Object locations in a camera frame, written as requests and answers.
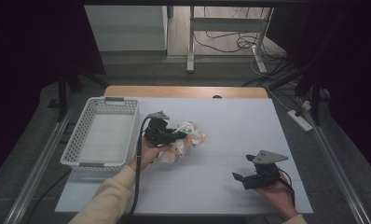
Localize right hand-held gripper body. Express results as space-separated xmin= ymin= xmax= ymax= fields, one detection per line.
xmin=241 ymin=149 xmax=290 ymax=190

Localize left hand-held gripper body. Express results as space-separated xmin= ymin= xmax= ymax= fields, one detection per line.
xmin=144 ymin=110 xmax=176 ymax=147

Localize white cloth with coloured dots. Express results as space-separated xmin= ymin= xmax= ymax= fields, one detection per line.
xmin=155 ymin=120 xmax=207 ymax=164

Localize white perforated plastic basket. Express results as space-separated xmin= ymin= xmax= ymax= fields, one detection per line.
xmin=60 ymin=96 xmax=142 ymax=174

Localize person's right hand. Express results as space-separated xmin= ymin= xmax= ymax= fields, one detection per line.
xmin=254 ymin=167 xmax=300 ymax=221

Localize person's left hand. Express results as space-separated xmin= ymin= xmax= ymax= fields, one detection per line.
xmin=129 ymin=136 xmax=172 ymax=173

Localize wooden table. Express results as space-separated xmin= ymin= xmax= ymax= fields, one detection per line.
xmin=103 ymin=85 xmax=269 ymax=100

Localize white table mat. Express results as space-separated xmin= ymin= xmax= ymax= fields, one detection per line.
xmin=54 ymin=96 xmax=314 ymax=217

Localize white power strip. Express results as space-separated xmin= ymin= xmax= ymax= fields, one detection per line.
xmin=286 ymin=109 xmax=314 ymax=133

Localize black metal stand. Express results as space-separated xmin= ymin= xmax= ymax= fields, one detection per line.
xmin=56 ymin=62 xmax=111 ymax=123
xmin=267 ymin=12 xmax=350 ymax=127

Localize white cabinet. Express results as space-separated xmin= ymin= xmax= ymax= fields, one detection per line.
xmin=84 ymin=5 xmax=169 ymax=52

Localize dark curtain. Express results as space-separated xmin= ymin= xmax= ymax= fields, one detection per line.
xmin=0 ymin=0 xmax=106 ymax=183
xmin=267 ymin=0 xmax=371 ymax=183

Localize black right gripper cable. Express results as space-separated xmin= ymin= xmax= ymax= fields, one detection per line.
xmin=279 ymin=168 xmax=296 ymax=207

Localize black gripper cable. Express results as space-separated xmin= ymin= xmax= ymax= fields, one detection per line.
xmin=128 ymin=115 xmax=154 ymax=218
xmin=279 ymin=168 xmax=296 ymax=207

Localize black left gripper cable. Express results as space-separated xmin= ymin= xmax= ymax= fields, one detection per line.
xmin=128 ymin=115 xmax=154 ymax=218

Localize aluminium rail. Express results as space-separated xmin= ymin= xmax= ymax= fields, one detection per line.
xmin=3 ymin=102 xmax=79 ymax=224
xmin=298 ymin=98 xmax=371 ymax=224

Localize tangle of floor cables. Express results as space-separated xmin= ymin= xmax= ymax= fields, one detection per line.
xmin=192 ymin=7 xmax=289 ymax=87

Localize white metal desk frame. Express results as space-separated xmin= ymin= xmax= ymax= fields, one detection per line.
xmin=186 ymin=6 xmax=275 ymax=75

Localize black floor cable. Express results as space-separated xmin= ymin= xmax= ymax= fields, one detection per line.
xmin=26 ymin=168 xmax=74 ymax=224

